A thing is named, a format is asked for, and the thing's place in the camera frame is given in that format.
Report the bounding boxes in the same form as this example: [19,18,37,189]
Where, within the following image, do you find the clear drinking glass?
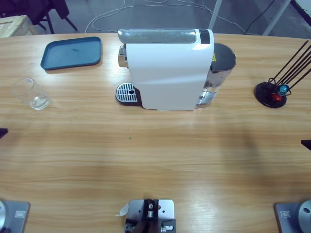
[9,77,52,111]

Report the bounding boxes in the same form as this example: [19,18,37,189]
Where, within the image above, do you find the grey coffee machine lever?
[118,28,198,45]

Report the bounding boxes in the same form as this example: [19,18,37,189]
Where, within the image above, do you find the white capsule coffee machine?
[115,28,215,112]

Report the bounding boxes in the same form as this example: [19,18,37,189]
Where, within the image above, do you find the black capsule holder with rods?
[254,40,311,109]

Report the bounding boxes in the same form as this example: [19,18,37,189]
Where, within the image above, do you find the blue plastic tray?
[40,36,103,71]

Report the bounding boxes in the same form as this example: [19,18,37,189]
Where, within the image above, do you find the wooden crate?
[0,15,39,38]

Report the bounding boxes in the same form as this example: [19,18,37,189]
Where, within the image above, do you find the clear water tank black lid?
[198,42,237,107]

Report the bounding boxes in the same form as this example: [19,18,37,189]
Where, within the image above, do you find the black drip tray metal grille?
[115,82,143,107]

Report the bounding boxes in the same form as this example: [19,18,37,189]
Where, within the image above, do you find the white paper tag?
[115,202,130,217]

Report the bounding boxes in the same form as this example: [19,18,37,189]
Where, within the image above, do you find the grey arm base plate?
[0,199,31,233]
[274,199,311,233]

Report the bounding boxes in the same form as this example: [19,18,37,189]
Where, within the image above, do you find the white metal frame leg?
[208,0,223,31]
[262,0,292,36]

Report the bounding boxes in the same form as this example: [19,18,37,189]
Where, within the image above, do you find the white floor cable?
[84,0,246,34]

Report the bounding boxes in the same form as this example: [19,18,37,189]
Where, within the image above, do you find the dark frame bar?
[290,0,311,25]

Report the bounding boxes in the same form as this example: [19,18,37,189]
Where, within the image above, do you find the black floor cable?
[242,0,273,35]

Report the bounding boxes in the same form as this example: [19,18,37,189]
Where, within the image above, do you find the grey camera mount black post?
[124,199,177,233]

